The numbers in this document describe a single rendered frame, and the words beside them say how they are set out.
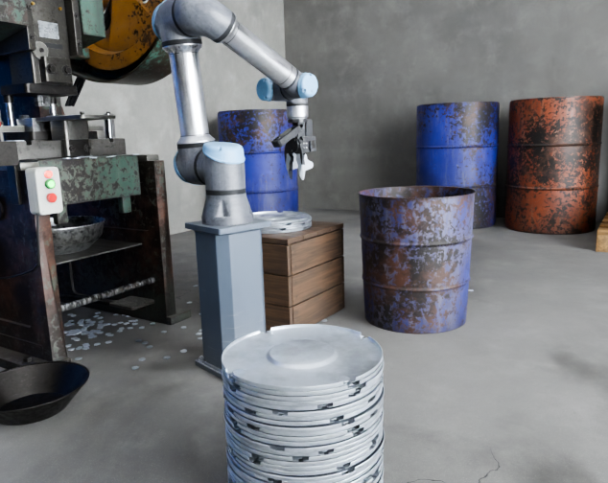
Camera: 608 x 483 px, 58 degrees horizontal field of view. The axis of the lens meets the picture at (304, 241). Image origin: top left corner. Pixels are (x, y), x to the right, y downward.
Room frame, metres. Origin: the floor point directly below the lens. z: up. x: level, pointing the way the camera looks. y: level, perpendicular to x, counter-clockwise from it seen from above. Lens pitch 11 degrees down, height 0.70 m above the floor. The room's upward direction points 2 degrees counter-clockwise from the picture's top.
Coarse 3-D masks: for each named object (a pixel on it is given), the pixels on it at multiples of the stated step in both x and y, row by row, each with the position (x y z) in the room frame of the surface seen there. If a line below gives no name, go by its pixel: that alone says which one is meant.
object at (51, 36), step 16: (32, 0) 1.90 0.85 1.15; (48, 0) 1.95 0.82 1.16; (48, 16) 1.95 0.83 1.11; (64, 16) 2.00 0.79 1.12; (48, 32) 1.94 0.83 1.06; (64, 32) 1.99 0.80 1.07; (48, 48) 1.93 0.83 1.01; (64, 48) 1.99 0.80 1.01; (16, 64) 1.92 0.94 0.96; (32, 64) 1.88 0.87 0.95; (48, 64) 1.89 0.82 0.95; (64, 64) 1.95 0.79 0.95; (16, 80) 1.93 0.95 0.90; (32, 80) 1.88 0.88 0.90; (48, 80) 1.89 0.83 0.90; (64, 80) 1.94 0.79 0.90
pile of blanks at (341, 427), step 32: (224, 384) 0.89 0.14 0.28; (352, 384) 0.83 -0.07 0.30; (224, 416) 0.91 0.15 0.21; (256, 416) 0.83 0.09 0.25; (288, 416) 0.80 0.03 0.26; (320, 416) 0.80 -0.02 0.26; (352, 416) 0.82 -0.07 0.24; (256, 448) 0.82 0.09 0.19; (288, 448) 0.80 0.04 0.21; (320, 448) 0.80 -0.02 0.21; (352, 448) 0.82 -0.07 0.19; (256, 480) 0.82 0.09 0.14; (288, 480) 0.80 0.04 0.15; (320, 480) 0.80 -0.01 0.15; (352, 480) 0.83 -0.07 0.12
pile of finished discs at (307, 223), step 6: (294, 222) 1.98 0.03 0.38; (300, 222) 2.00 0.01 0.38; (306, 222) 2.03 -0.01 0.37; (264, 228) 1.96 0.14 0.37; (270, 228) 1.95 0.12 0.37; (276, 228) 1.96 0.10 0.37; (282, 228) 2.00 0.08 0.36; (288, 228) 1.97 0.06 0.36; (294, 228) 1.98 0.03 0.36; (300, 228) 2.04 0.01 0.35; (306, 228) 2.03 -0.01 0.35
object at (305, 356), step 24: (264, 336) 1.04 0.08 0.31; (288, 336) 1.03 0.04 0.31; (312, 336) 1.03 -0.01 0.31; (336, 336) 1.02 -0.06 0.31; (360, 336) 1.02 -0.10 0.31; (240, 360) 0.92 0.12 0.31; (264, 360) 0.92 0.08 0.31; (288, 360) 0.90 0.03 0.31; (312, 360) 0.90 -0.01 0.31; (336, 360) 0.91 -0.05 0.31; (360, 360) 0.90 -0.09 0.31; (264, 384) 0.81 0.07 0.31; (288, 384) 0.82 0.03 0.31; (312, 384) 0.82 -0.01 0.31; (336, 384) 0.81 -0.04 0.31
